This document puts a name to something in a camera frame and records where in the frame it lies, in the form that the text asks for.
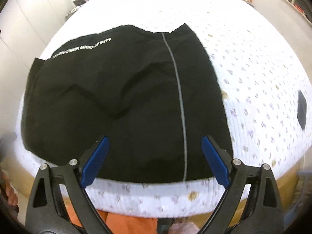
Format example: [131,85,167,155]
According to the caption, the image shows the black hooded jacket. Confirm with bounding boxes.
[21,24,233,183]

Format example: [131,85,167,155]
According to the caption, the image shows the left hand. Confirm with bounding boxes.
[1,171,18,206]

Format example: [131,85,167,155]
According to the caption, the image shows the orange trousers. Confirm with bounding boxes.
[63,203,159,234]

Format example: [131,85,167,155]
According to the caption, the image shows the white nightstand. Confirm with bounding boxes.
[65,0,89,21]

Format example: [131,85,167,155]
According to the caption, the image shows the white wardrobe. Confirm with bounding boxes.
[1,0,75,123]

